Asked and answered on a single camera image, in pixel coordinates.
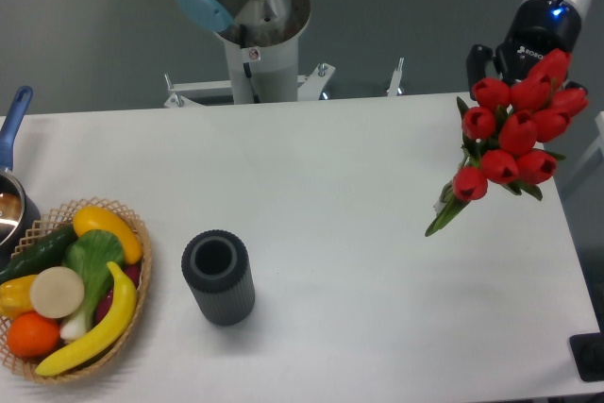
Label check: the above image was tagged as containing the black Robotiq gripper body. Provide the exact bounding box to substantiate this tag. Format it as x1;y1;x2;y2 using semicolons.
495;6;581;84

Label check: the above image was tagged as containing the red tulip bouquet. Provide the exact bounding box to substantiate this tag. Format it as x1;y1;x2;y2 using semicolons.
425;49;589;236

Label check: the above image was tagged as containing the dark grey ribbed vase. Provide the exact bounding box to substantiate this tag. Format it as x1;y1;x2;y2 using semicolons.
181;229;256;327

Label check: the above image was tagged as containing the white furniture right edge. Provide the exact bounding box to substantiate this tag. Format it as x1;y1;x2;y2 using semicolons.
559;111;603;200

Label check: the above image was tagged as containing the black device table corner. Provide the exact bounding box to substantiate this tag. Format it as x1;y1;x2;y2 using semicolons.
569;332;603;382

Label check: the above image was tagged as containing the dark red vegetable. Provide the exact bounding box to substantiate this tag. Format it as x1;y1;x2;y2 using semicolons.
94;264;141;325

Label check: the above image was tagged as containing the yellow squash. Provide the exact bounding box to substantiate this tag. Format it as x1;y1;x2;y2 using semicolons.
72;206;143;265

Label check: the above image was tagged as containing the yellow banana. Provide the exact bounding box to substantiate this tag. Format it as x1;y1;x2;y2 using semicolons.
35;261;137;378

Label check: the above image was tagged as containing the green bok choy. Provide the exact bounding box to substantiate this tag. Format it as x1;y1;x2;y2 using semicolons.
60;229;125;343

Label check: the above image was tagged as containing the woven wicker basket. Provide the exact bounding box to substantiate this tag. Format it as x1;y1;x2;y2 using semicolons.
1;196;152;385

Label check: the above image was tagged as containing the green cucumber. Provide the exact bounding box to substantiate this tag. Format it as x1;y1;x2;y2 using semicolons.
1;224;77;283

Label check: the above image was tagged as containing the beige round disc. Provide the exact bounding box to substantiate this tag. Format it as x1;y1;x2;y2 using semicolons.
29;266;85;319

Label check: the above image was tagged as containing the yellow bell pepper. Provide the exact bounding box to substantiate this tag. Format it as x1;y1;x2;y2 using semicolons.
0;275;37;319

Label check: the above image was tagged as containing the orange fruit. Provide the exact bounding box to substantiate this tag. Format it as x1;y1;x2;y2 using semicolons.
7;311;59;358

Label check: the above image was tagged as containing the white metal base frame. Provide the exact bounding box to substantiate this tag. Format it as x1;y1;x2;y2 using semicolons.
163;57;405;109

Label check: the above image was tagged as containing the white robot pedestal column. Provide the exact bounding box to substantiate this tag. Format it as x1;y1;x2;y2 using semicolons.
219;36;298;105

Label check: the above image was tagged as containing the blue handled saucepan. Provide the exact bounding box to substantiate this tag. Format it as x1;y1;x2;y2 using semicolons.
1;86;41;268

